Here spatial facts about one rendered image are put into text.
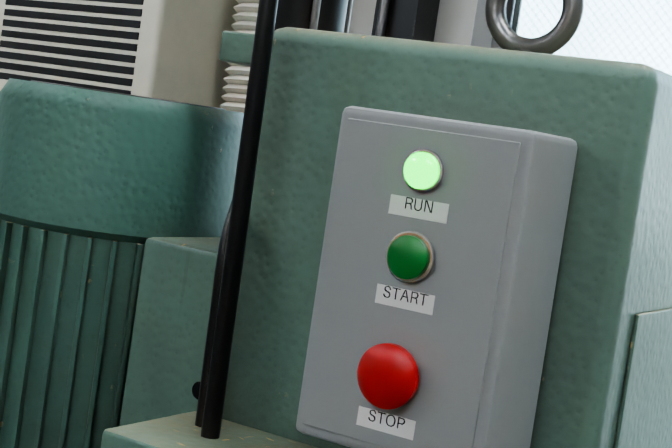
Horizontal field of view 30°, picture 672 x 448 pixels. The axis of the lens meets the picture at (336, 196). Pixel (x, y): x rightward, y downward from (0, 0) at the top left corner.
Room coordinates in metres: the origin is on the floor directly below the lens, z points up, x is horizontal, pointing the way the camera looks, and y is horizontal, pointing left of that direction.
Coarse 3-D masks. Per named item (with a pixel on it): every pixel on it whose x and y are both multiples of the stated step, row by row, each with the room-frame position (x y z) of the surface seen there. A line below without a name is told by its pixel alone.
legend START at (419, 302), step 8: (384, 288) 0.58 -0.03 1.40; (392, 288) 0.58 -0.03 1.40; (400, 288) 0.57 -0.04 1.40; (376, 296) 0.58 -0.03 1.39; (384, 296) 0.58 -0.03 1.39; (392, 296) 0.58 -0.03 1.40; (400, 296) 0.57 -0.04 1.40; (408, 296) 0.57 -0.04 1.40; (416, 296) 0.57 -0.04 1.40; (424, 296) 0.57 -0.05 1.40; (432, 296) 0.57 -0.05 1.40; (384, 304) 0.58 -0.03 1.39; (392, 304) 0.58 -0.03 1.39; (400, 304) 0.57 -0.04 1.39; (408, 304) 0.57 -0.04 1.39; (416, 304) 0.57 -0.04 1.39; (424, 304) 0.57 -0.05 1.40; (432, 304) 0.57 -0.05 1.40; (424, 312) 0.57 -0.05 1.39; (432, 312) 0.56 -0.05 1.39
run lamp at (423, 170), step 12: (408, 156) 0.57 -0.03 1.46; (420, 156) 0.57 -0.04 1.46; (432, 156) 0.57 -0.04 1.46; (408, 168) 0.57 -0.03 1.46; (420, 168) 0.57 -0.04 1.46; (432, 168) 0.56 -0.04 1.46; (408, 180) 0.57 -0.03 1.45; (420, 180) 0.57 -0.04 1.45; (432, 180) 0.56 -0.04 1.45; (420, 192) 0.57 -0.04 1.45
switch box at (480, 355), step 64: (384, 128) 0.58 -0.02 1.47; (448, 128) 0.57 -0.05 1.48; (512, 128) 0.56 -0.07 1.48; (384, 192) 0.58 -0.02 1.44; (448, 192) 0.57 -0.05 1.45; (512, 192) 0.55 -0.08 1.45; (384, 256) 0.58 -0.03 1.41; (448, 256) 0.56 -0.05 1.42; (512, 256) 0.55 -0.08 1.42; (320, 320) 0.59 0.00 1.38; (384, 320) 0.58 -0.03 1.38; (448, 320) 0.56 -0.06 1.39; (512, 320) 0.55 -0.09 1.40; (320, 384) 0.59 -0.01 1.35; (448, 384) 0.56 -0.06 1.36; (512, 384) 0.57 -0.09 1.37
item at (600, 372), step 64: (320, 64) 0.68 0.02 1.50; (384, 64) 0.66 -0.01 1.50; (448, 64) 0.64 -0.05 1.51; (512, 64) 0.62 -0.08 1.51; (576, 64) 0.61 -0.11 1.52; (640, 64) 0.60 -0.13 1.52; (320, 128) 0.67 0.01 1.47; (576, 128) 0.60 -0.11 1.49; (640, 128) 0.59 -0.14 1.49; (256, 192) 0.69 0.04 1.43; (320, 192) 0.67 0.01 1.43; (576, 192) 0.60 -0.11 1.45; (640, 192) 0.59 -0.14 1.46; (256, 256) 0.69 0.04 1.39; (320, 256) 0.67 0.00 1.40; (576, 256) 0.60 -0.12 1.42; (640, 256) 0.61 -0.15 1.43; (256, 320) 0.68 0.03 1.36; (576, 320) 0.59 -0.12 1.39; (640, 320) 0.61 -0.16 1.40; (256, 384) 0.68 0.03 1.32; (576, 384) 0.59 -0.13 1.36; (640, 384) 0.63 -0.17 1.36
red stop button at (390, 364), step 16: (368, 352) 0.57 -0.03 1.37; (384, 352) 0.56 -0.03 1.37; (400, 352) 0.56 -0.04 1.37; (368, 368) 0.57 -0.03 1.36; (384, 368) 0.56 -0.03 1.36; (400, 368) 0.56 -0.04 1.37; (416, 368) 0.56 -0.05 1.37; (368, 384) 0.57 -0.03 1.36; (384, 384) 0.56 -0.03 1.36; (400, 384) 0.56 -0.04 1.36; (416, 384) 0.56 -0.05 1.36; (368, 400) 0.57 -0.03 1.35; (384, 400) 0.56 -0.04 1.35; (400, 400) 0.56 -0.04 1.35
